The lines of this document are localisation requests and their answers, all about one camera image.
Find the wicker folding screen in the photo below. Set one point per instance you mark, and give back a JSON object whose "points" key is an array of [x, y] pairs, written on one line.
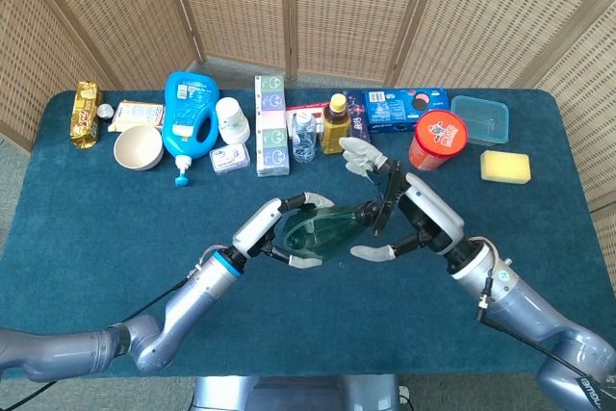
{"points": [[356, 7]]}

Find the clear small water bottle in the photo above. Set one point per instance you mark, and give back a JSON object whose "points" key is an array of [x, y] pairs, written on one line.
{"points": [[303, 139]]}

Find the orange-red lidded canister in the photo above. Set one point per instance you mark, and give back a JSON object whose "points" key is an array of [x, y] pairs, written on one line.
{"points": [[438, 134]]}

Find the beige round bowl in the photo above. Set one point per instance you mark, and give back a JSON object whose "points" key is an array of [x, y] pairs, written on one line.
{"points": [[138, 147]]}

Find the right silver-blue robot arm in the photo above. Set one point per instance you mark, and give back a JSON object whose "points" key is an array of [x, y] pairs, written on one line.
{"points": [[529, 305]]}

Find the blue detergent pump bottle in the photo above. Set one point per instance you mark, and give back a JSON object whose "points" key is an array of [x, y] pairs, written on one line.
{"points": [[185, 98]]}

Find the cream flat cardboard box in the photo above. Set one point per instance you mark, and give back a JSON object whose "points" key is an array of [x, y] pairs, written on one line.
{"points": [[137, 113]]}

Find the white medicine bottle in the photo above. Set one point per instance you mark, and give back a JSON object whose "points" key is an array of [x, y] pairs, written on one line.
{"points": [[233, 120]]}

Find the green spray bottle black trigger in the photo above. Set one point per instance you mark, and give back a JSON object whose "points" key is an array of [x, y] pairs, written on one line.
{"points": [[322, 233]]}

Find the red and white flat box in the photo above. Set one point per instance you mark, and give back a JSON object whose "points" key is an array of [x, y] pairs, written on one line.
{"points": [[308, 107]]}

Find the pastel tissue pack stack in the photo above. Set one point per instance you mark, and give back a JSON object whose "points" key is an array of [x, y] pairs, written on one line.
{"points": [[272, 132]]}

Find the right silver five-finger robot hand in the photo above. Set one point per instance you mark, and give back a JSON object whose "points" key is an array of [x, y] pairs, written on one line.
{"points": [[433, 209]]}

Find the dark blue patterned box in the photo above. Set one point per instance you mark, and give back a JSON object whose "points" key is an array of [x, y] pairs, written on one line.
{"points": [[359, 115]]}

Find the small silver round tin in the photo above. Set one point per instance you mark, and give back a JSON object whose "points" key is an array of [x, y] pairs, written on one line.
{"points": [[104, 111]]}

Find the yellow sponge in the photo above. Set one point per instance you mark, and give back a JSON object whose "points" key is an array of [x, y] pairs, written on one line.
{"points": [[505, 166]]}

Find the silver-blue robot torso base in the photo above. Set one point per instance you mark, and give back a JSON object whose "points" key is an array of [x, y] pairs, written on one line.
{"points": [[293, 394]]}

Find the blue carpet table mat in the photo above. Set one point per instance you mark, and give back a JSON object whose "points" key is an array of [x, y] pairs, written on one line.
{"points": [[144, 218]]}

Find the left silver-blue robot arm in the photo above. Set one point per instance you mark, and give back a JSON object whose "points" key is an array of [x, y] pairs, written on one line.
{"points": [[144, 334]]}

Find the small clear plastic soap box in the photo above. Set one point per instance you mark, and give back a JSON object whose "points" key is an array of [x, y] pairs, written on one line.
{"points": [[230, 159]]}

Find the gold foil snack packet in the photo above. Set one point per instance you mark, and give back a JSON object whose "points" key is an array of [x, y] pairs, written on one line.
{"points": [[85, 117]]}

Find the blue cookie box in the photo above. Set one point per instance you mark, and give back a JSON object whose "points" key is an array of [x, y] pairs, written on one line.
{"points": [[390, 110]]}

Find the yellow-capped tea drink bottle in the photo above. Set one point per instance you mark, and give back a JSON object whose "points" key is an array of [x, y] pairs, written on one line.
{"points": [[335, 129]]}

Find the blue clear plastic food container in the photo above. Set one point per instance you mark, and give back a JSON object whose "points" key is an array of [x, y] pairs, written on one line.
{"points": [[483, 117]]}

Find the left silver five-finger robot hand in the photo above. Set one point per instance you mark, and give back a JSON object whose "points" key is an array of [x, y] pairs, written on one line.
{"points": [[255, 228]]}

